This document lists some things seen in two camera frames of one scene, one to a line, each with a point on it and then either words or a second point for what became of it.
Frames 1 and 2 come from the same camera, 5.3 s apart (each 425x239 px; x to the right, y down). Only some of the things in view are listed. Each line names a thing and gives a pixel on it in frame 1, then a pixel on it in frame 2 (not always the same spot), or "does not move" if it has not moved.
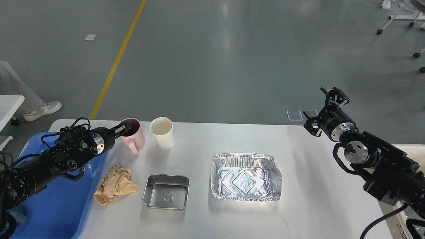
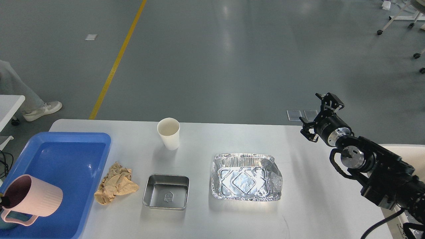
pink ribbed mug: [134, 139] → [27, 194]
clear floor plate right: [311, 113] does not move
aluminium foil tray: [245, 176] does not move
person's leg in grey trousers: [10, 84] does not move
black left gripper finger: [124, 132] → [5, 201]
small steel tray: [165, 191] does not move
